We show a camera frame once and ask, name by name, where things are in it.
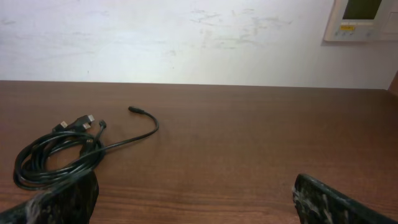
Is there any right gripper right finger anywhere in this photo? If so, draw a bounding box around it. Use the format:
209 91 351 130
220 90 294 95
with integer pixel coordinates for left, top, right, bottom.
292 174 397 224

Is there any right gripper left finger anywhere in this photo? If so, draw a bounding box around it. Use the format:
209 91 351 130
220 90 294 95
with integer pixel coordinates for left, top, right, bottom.
1 170 99 224

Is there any long black usb cable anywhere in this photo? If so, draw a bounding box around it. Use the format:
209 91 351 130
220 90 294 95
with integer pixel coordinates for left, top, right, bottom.
79 106 160 159

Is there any beige wall control panel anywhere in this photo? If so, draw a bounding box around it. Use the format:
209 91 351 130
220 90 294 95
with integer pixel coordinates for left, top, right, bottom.
323 0 397 42

